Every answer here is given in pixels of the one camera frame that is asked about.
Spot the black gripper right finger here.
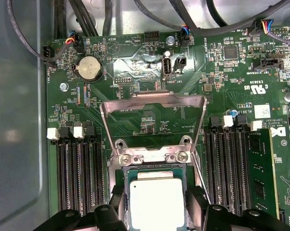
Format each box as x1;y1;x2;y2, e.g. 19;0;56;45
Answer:
185;184;284;231

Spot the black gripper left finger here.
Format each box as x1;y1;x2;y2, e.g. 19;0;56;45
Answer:
35;184;128;231

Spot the thin wire locking lever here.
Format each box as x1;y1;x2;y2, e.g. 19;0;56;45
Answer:
191;151;212;205

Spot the silver square CPU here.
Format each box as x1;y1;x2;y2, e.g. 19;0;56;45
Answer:
124;168;188;231

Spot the metal socket cover frame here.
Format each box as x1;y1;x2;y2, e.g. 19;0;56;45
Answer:
99;90;207;164

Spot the metal CPU socket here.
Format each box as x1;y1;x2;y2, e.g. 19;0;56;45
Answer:
107;136;201;231

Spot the green RAM stick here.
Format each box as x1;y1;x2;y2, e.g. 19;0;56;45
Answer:
247;128;280;223

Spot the black and grey PC case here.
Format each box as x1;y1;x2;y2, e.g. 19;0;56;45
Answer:
0;0;290;231

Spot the green motherboard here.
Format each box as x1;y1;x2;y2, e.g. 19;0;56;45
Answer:
45;31;290;231

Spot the round coin battery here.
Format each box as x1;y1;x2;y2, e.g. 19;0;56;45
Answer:
74;55;103;84

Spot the internal USB port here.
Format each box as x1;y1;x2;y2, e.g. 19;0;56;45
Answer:
161;56;172;80

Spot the thick black cable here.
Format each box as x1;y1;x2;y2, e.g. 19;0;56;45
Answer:
69;0;99;37
103;0;113;37
54;0;67;39

